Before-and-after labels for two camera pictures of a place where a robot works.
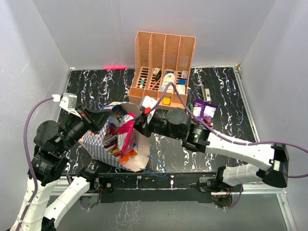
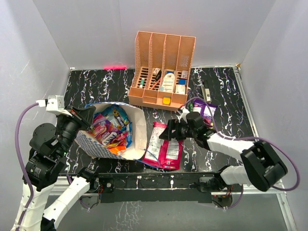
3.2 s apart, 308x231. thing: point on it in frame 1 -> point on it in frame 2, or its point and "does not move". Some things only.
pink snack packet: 126,134 -> 162,153
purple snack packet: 204,111 does not move
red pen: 155,83 does not move
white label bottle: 168,77 does not move
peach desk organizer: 162,68 does not move
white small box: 181,89 does not move
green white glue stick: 142,82 does not move
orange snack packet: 124,158 -> 117,150
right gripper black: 141,124 -> 173,124
